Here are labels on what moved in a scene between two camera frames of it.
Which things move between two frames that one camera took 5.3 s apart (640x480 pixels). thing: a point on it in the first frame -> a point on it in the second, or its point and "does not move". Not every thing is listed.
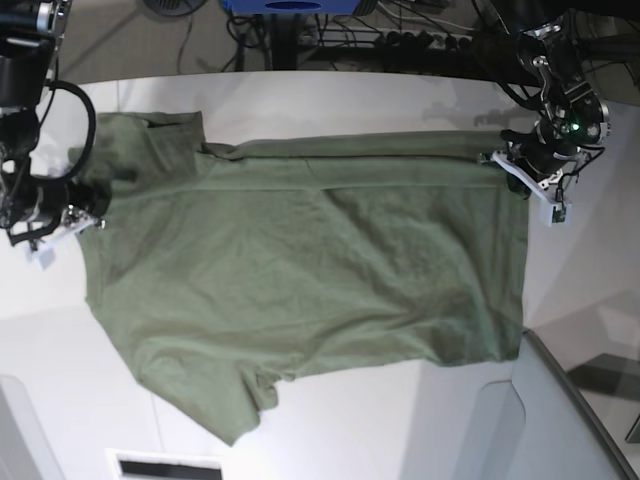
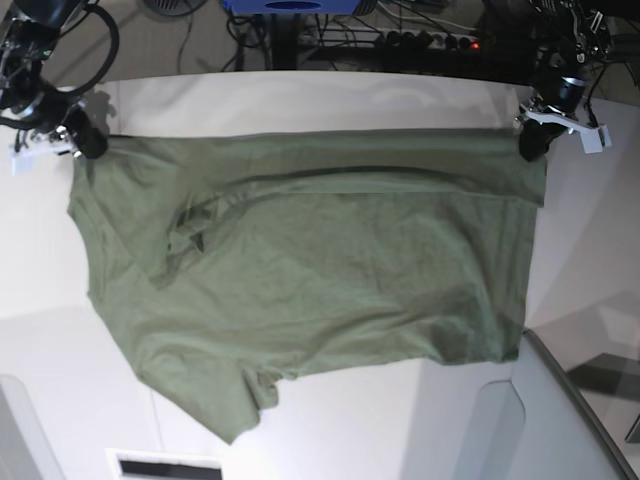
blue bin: (256, 7) does not move
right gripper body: (534, 165) -> (562, 112)
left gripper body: (47, 207) -> (45, 108)
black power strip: (420, 40) does not move
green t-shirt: (226, 273) does not move
